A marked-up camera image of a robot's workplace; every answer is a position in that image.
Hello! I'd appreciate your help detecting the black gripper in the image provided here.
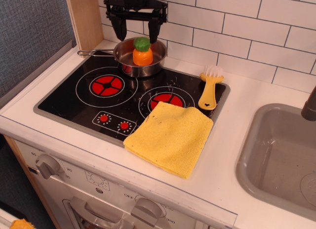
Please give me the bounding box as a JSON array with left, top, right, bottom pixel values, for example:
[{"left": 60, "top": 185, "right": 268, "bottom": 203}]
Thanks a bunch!
[{"left": 104, "top": 0, "right": 167, "bottom": 44}]

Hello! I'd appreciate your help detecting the orange carrot salt shaker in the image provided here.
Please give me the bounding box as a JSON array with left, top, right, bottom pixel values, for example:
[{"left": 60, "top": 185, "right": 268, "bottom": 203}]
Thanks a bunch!
[{"left": 133, "top": 37, "right": 154, "bottom": 67}]

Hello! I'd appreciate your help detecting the yellow scrub brush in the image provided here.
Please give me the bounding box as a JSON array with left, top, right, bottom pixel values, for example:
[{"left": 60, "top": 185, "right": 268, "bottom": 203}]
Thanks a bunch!
[{"left": 198, "top": 66, "right": 224, "bottom": 111}]

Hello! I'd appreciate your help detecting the yellow folded cloth napkin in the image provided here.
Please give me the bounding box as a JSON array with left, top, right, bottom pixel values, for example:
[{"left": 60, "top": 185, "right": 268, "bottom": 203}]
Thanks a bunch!
[{"left": 123, "top": 102, "right": 214, "bottom": 179}]

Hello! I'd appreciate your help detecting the black toy stovetop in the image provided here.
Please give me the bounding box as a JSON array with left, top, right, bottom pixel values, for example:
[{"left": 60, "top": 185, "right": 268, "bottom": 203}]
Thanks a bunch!
[{"left": 33, "top": 49, "right": 231, "bottom": 148}]

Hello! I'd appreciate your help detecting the red left stove knob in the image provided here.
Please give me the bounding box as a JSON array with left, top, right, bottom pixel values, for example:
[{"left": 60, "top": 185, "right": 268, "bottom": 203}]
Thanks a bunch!
[{"left": 99, "top": 114, "right": 109, "bottom": 123}]

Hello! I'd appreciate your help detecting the red stove knob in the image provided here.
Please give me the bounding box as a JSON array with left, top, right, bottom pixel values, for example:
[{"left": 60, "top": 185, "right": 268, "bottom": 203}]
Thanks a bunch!
[
  {"left": 99, "top": 114, "right": 109, "bottom": 123},
  {"left": 119, "top": 122, "right": 129, "bottom": 130}
]

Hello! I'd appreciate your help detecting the red right stove knob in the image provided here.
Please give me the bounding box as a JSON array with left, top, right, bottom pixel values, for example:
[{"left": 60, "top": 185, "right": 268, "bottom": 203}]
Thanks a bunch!
[{"left": 119, "top": 122, "right": 129, "bottom": 130}]

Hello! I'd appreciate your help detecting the grey timer knob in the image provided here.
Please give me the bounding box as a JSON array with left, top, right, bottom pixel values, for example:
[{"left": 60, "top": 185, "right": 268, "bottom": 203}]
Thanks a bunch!
[{"left": 36, "top": 154, "right": 61, "bottom": 179}]

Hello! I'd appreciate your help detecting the grey oven knob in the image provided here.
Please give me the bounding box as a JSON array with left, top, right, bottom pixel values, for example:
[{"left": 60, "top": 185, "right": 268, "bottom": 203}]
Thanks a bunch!
[{"left": 131, "top": 198, "right": 162, "bottom": 227}]

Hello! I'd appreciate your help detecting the grey faucet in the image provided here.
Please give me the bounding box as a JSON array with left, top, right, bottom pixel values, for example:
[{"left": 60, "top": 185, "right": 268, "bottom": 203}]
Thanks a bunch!
[{"left": 301, "top": 87, "right": 316, "bottom": 121}]

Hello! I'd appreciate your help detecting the grey sink basin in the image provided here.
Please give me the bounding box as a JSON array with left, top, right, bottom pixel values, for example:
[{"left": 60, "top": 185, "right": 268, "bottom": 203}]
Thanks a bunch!
[{"left": 236, "top": 103, "right": 316, "bottom": 221}]

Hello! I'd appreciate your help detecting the orange fuzzy object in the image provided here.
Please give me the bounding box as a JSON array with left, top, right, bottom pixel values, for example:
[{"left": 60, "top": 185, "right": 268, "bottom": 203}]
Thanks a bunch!
[{"left": 0, "top": 219, "right": 35, "bottom": 229}]

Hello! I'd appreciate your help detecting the steel saucepan with handle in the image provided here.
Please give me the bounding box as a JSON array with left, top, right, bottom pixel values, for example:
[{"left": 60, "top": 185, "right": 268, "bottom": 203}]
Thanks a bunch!
[{"left": 77, "top": 37, "right": 167, "bottom": 78}]

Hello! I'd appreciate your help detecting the wooden side post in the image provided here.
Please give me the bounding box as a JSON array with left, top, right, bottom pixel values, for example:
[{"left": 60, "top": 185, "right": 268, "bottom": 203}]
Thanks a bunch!
[{"left": 66, "top": 0, "right": 104, "bottom": 50}]

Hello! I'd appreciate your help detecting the oven door with handle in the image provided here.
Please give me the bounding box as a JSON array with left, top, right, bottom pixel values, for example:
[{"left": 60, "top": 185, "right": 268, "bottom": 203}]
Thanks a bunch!
[{"left": 61, "top": 195, "right": 198, "bottom": 229}]

